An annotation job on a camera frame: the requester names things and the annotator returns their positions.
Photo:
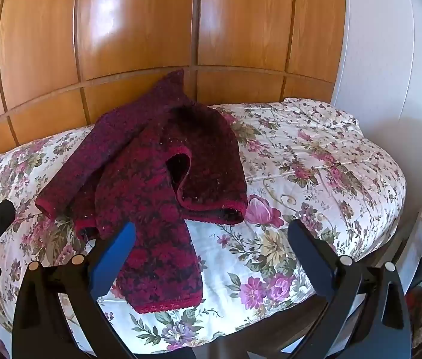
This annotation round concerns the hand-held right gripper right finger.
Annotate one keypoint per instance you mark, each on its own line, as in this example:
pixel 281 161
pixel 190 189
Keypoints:
pixel 310 260

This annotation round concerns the dark red knit sweater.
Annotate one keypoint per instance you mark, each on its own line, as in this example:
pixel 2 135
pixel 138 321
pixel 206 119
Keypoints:
pixel 139 194

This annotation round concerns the wooden headboard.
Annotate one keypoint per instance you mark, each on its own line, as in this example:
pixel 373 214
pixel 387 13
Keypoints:
pixel 139 26

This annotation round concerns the floral bedspread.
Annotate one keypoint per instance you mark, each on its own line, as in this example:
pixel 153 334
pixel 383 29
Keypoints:
pixel 308 164

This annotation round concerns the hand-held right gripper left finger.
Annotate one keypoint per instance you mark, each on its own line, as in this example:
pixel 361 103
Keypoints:
pixel 115 261

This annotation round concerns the dark wooden bed frame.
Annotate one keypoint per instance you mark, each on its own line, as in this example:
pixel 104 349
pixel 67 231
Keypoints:
pixel 263 340

